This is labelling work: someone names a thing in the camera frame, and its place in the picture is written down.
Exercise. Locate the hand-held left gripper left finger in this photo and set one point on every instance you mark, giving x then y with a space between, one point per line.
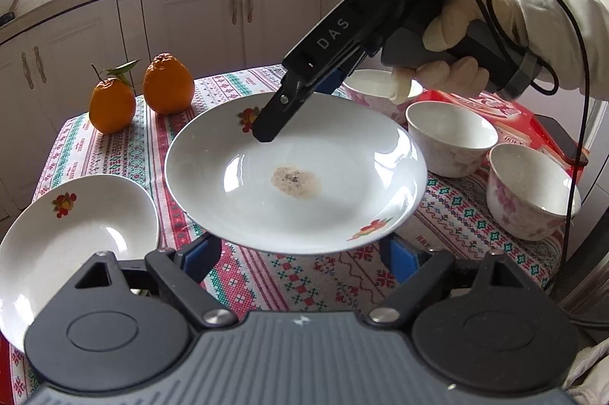
200 262

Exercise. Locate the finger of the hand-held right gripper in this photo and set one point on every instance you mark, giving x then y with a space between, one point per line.
273 119
333 82

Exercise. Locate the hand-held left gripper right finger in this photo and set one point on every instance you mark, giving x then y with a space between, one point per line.
402 257

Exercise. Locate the white pink floral bowl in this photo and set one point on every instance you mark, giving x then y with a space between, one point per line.
528 191
447 129
371 88

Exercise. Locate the person's right forearm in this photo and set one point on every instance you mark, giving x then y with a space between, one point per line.
561 29

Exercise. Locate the person's right hand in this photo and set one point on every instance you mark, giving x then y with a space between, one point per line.
456 15

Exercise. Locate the patterned tablecloth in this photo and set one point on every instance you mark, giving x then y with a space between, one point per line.
295 281

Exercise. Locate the orange fruit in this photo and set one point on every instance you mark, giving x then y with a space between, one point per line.
169 86

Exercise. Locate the orange with green leaves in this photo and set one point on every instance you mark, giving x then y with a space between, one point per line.
112 105

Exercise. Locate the red gift box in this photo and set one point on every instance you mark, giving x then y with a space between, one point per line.
518 119

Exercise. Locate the black smartphone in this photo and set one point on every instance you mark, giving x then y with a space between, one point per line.
556 134

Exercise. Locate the white jacket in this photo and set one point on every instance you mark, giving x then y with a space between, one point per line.
590 376

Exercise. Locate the black mortar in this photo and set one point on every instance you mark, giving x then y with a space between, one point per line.
7 17

